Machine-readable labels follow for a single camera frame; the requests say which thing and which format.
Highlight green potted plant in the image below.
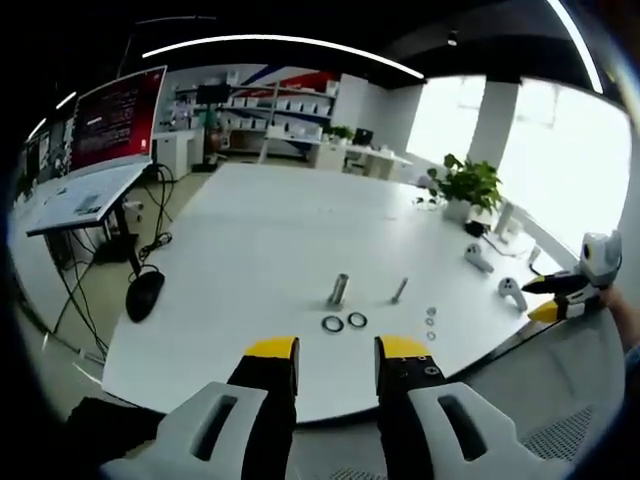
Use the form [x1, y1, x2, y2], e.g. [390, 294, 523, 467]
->
[426, 152, 504, 222]

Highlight white step ladder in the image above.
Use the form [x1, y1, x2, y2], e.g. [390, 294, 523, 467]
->
[258, 83, 283, 165]

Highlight grey mesh chair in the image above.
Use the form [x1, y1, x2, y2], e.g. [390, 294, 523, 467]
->
[464, 299, 629, 480]

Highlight white low cabinet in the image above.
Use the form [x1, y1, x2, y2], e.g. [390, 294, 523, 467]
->
[151, 131, 196, 182]

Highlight metal cylinder sleeve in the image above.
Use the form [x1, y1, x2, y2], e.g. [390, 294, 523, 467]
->
[326, 272, 352, 307]

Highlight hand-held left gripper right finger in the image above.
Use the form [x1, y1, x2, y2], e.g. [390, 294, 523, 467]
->
[374, 334, 576, 480]

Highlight white standing desk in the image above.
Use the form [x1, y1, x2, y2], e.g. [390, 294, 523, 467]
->
[26, 161, 153, 274]

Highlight black floor cables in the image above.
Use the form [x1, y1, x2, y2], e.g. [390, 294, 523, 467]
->
[47, 162, 176, 361]

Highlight small black screen on stand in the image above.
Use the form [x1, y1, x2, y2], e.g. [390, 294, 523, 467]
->
[192, 83, 232, 173]

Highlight white handheld controller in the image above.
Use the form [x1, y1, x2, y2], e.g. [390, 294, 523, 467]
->
[463, 242, 496, 274]
[497, 276, 528, 311]

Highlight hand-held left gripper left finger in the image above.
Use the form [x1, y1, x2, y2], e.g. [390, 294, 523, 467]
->
[99, 336, 301, 480]

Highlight white side desk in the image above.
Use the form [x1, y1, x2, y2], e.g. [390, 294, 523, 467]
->
[312, 139, 415, 182]

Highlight small green shelf plant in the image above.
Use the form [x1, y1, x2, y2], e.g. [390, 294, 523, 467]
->
[323, 124, 357, 145]

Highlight long ceiling light strip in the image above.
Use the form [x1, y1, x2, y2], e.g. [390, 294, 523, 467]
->
[141, 33, 427, 82]

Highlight black chair base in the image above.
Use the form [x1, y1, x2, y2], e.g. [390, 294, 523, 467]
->
[124, 266, 167, 323]

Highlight white desktop stand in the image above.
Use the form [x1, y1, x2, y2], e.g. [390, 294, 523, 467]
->
[482, 198, 539, 257]

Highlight white storage shelf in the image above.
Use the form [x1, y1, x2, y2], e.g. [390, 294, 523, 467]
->
[172, 69, 341, 161]

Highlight large red-screen monitor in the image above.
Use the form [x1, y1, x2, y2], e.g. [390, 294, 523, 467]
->
[68, 64, 169, 175]

